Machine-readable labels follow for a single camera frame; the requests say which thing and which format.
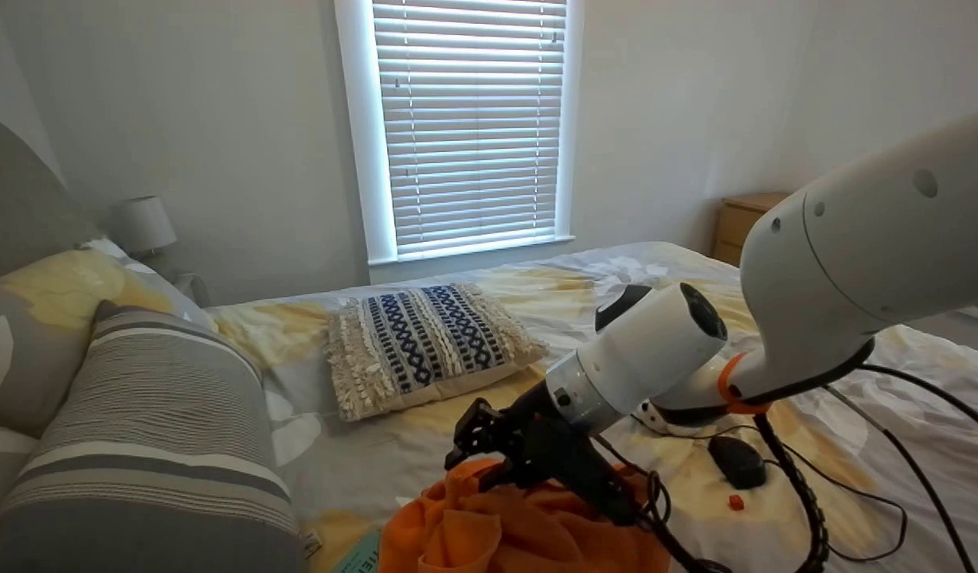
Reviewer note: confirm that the black computer mouse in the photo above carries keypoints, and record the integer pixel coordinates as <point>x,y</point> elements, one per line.
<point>736,461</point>

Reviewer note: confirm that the blue patterned white pillow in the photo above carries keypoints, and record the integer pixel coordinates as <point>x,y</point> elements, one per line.
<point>420,345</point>

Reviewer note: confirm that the wooden nightstand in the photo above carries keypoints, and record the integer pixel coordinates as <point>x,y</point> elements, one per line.
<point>734,220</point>

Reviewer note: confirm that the grey headboard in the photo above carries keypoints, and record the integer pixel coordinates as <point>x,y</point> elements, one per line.
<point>36,214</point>

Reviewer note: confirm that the orange towel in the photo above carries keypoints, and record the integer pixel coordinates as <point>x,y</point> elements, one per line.
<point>458,527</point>

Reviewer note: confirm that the grey bedside lamp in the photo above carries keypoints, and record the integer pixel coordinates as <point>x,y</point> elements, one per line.
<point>149,234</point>

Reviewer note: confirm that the leaf pattern bedspread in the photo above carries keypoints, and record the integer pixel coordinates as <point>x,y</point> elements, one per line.
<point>890,450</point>

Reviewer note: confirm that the grey yellow leaf pillow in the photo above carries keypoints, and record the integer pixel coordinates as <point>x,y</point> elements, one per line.
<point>47,313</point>

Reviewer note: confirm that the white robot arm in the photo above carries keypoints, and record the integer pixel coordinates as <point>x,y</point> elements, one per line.
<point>873,243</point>

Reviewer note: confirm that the white window blinds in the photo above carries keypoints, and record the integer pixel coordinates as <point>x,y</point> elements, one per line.
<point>472,100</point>

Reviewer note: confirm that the small orange cap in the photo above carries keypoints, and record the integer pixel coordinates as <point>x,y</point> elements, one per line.
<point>736,501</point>

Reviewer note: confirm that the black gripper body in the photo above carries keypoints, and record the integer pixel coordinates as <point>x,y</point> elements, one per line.
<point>540,445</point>

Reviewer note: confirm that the grey striped pillow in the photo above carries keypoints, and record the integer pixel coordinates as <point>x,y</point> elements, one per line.
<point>158,463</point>

